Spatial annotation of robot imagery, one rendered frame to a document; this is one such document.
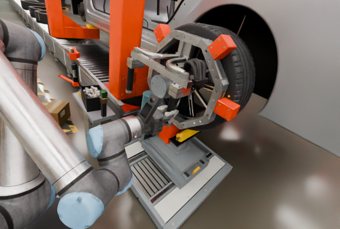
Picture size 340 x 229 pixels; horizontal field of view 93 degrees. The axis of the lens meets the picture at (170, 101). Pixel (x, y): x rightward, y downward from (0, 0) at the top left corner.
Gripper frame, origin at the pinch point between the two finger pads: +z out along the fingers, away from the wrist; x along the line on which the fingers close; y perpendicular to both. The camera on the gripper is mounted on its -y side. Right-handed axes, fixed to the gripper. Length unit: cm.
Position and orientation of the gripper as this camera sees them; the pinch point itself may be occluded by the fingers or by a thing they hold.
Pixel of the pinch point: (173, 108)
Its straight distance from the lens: 73.4
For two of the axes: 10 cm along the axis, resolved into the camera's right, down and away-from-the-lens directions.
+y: -1.9, 8.5, 4.9
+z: 7.1, -2.2, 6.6
